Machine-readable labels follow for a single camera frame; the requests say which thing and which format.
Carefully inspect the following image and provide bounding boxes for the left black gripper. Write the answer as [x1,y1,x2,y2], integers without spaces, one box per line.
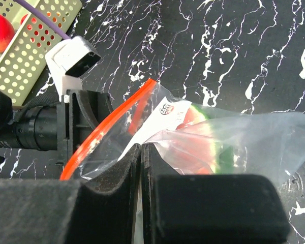
[56,89,113,165]

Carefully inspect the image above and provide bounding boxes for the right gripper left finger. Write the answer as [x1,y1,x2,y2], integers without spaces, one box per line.
[83,144,141,243]

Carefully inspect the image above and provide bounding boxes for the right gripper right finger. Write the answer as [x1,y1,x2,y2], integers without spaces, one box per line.
[141,143,183,243]

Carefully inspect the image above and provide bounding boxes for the fake watermelon slice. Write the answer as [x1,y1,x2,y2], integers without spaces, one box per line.
[167,104,234,174]

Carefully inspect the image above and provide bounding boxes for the clear zip top bag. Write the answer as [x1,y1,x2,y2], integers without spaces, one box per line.
[59,78,305,189]

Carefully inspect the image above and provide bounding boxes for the pale green plastic basket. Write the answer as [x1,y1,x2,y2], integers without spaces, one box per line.
[0,0,83,106]

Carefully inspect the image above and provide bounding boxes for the red fake wax apple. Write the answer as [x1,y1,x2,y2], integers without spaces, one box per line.
[20,14,28,25]

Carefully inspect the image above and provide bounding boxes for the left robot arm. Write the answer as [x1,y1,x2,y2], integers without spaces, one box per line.
[0,90,113,166]

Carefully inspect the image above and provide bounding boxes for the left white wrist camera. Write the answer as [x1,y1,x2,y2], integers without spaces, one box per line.
[45,36,101,101]

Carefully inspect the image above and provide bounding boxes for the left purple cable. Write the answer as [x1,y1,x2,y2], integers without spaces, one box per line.
[15,0,72,40]

